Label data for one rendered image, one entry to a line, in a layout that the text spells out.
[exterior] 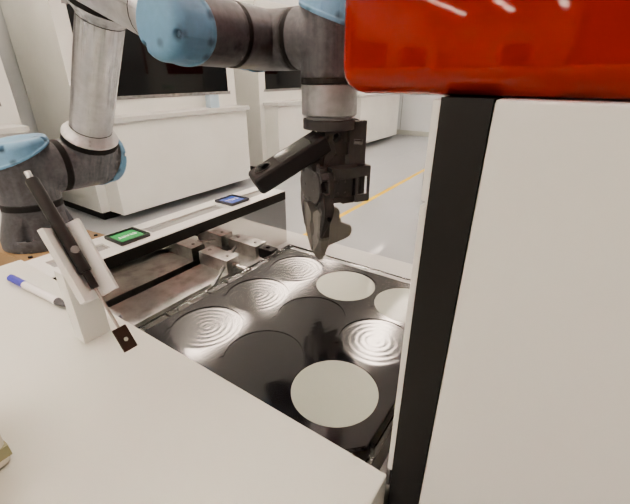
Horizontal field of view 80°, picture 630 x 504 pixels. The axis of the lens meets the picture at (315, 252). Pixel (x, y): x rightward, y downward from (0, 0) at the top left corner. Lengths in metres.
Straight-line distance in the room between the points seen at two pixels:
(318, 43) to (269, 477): 0.45
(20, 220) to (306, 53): 0.71
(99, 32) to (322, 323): 0.67
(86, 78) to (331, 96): 0.57
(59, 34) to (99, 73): 2.87
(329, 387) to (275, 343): 0.11
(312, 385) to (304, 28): 0.43
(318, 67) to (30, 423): 0.47
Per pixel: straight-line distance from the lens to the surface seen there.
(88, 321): 0.48
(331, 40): 0.51
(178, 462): 0.34
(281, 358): 0.50
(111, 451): 0.37
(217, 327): 0.57
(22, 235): 1.01
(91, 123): 0.98
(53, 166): 0.99
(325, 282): 0.66
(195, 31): 0.47
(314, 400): 0.45
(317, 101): 0.52
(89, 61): 0.92
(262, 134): 5.17
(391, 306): 0.61
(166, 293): 0.72
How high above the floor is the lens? 1.23
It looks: 25 degrees down
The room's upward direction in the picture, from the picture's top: straight up
